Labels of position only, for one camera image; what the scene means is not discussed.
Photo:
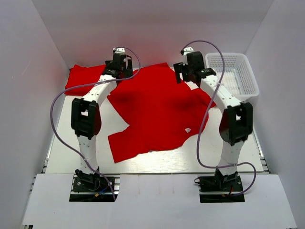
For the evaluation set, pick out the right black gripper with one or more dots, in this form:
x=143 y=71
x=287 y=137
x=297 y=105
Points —
x=179 y=67

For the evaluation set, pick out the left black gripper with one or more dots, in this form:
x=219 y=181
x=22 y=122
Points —
x=127 y=72

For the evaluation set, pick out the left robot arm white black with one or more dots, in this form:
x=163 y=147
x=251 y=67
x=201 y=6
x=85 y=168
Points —
x=85 y=112

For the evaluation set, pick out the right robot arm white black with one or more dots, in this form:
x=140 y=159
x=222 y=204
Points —
x=237 y=117

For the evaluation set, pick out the folded red t shirt stack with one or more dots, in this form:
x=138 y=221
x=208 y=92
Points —
x=83 y=75

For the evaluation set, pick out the white plastic basket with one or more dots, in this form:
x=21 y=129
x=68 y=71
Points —
x=238 y=77

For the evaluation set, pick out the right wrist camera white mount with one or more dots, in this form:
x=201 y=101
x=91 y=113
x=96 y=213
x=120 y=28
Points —
x=186 y=50

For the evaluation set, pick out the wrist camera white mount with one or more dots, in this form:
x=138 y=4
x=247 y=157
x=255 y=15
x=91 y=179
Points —
x=186 y=50
x=119 y=50

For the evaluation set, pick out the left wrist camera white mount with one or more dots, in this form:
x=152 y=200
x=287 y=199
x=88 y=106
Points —
x=119 y=50

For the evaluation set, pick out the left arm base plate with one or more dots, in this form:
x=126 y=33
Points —
x=82 y=191

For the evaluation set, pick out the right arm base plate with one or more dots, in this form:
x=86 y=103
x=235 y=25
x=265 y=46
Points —
x=212 y=191

